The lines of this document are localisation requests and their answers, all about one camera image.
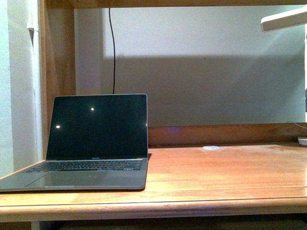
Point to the white desk lamp head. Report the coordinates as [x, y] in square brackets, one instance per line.
[284, 20]

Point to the white object at desk edge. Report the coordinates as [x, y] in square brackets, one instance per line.
[302, 141]

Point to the wooden desk frame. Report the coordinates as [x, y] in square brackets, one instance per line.
[259, 169]

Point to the white round cable grommet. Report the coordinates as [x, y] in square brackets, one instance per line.
[210, 148]

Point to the grey open laptop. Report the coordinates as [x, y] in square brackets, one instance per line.
[96, 142]

